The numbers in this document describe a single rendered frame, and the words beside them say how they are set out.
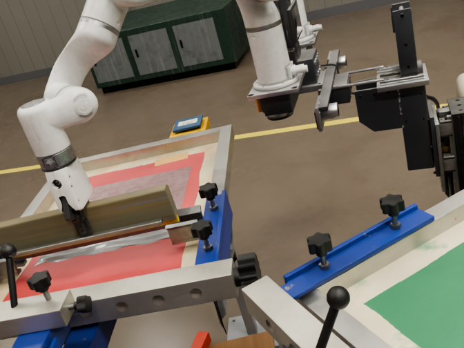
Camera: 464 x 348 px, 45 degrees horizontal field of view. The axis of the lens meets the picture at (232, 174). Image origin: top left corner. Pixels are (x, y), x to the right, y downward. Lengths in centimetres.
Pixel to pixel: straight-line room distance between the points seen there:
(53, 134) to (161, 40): 533
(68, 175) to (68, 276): 25
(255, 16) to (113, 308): 80
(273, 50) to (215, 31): 477
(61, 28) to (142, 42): 268
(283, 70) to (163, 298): 73
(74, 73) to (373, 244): 72
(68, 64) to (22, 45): 820
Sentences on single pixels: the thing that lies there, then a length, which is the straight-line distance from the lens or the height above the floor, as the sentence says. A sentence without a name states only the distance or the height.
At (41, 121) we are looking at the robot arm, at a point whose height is 131.
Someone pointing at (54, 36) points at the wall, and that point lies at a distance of 912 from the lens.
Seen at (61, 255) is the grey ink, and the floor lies 96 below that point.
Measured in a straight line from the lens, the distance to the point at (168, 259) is 122.
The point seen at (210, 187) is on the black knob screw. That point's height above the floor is 106.
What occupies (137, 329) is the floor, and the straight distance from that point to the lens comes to 269.
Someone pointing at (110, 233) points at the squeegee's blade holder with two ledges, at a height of 104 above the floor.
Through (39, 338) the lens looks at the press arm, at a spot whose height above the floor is 104.
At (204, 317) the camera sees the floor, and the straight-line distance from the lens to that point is 259.
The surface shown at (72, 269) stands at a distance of 133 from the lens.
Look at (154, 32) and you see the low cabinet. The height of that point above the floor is 59.
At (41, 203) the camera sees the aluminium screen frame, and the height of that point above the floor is 99.
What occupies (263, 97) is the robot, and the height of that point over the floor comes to 113.
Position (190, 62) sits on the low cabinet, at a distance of 641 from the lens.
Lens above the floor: 158
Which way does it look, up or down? 25 degrees down
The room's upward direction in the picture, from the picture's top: 16 degrees counter-clockwise
